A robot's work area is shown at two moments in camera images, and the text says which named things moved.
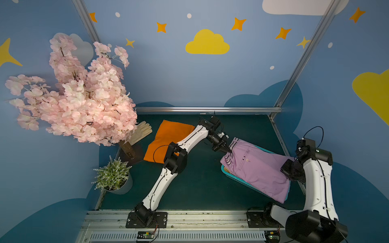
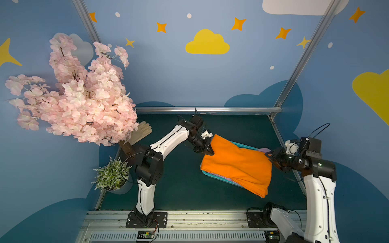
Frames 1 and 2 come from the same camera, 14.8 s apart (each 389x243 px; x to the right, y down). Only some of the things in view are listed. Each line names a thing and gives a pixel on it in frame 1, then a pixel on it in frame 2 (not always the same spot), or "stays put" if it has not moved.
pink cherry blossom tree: (90, 105) stays put
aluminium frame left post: (87, 19) stays put
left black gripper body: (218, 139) to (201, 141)
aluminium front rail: (190, 227) stays put
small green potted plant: (114, 177) stays put
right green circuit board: (272, 236) stays put
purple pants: (260, 168) to (229, 179)
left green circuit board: (145, 235) stays put
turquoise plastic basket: (248, 185) to (238, 145)
